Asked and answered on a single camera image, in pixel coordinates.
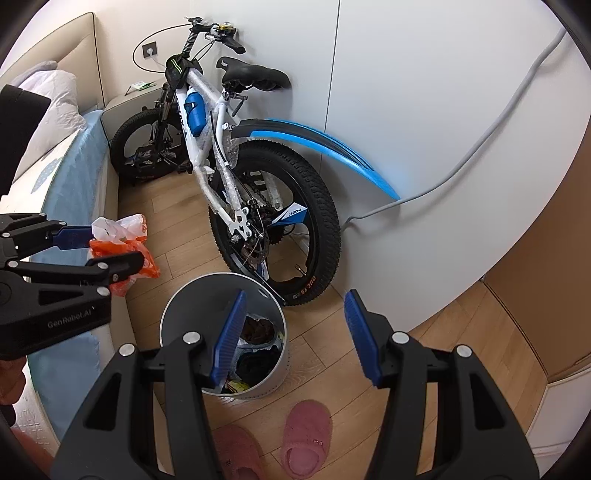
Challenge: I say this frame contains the grey nightstand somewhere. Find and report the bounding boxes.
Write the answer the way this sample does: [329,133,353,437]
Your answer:
[102,78,174,148]

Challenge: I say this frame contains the blue mattress sheet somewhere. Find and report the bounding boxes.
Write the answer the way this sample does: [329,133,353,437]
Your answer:
[25,111,112,444]

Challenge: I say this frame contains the black flat object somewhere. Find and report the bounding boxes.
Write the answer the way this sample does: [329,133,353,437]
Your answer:
[0,85,51,195]

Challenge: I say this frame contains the grey round waste bin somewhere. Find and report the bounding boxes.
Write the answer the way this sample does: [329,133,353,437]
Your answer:
[159,273,289,402]

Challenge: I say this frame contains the white wardrobe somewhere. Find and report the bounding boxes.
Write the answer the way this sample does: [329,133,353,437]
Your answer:
[231,0,591,333]

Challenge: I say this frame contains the white blue bicycle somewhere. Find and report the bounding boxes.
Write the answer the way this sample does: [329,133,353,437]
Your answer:
[109,16,402,308]

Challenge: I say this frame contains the pink fuzzy slipper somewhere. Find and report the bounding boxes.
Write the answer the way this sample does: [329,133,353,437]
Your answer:
[281,401,333,478]
[212,425,266,480]

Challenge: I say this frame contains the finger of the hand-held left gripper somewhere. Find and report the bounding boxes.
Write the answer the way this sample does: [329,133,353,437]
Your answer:
[0,251,145,298]
[0,212,93,268]

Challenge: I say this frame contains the black bicycle frame bag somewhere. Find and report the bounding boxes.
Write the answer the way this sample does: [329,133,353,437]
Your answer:
[165,54,204,88]

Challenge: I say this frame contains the pale grey duvet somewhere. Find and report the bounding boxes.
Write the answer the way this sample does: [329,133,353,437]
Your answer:
[9,69,88,162]

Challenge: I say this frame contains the blue water bottle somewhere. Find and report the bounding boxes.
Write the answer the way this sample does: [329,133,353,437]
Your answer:
[185,91,206,138]

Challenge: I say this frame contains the brown wooden door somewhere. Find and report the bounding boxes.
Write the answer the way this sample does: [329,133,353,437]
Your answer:
[482,134,591,384]

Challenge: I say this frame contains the orange white plastic bag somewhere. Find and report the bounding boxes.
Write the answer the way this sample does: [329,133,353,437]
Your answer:
[89,213,161,297]

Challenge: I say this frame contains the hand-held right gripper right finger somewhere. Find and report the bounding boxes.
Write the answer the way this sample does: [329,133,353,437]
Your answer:
[344,288,541,480]

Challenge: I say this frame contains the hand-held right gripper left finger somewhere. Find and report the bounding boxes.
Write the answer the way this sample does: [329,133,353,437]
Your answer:
[53,288,249,480]

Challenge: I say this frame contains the grey corrugated hose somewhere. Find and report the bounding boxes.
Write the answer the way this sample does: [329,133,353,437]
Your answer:
[342,28,566,232]

